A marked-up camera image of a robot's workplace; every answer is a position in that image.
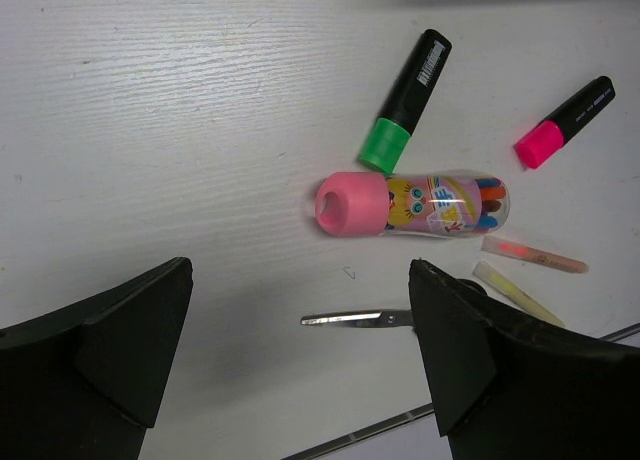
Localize black handled scissors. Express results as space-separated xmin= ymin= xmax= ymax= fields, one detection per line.
xmin=299 ymin=277 xmax=489 ymax=331

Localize slim yellow highlighter pen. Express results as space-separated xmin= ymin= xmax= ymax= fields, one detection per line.
xmin=473 ymin=261 xmax=565 ymax=328

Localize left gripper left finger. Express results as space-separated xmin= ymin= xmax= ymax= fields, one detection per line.
xmin=1 ymin=257 xmax=193 ymax=459

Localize pink cap black highlighter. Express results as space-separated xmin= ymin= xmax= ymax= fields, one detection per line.
xmin=514 ymin=76 xmax=616 ymax=169

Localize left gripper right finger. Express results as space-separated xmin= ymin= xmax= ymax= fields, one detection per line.
xmin=409 ymin=260 xmax=639 ymax=459

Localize green cap black highlighter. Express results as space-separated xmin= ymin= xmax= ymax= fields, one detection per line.
xmin=358 ymin=29 xmax=452 ymax=174

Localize pink cap crayon tube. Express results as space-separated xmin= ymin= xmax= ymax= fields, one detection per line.
xmin=315 ymin=171 xmax=510 ymax=238

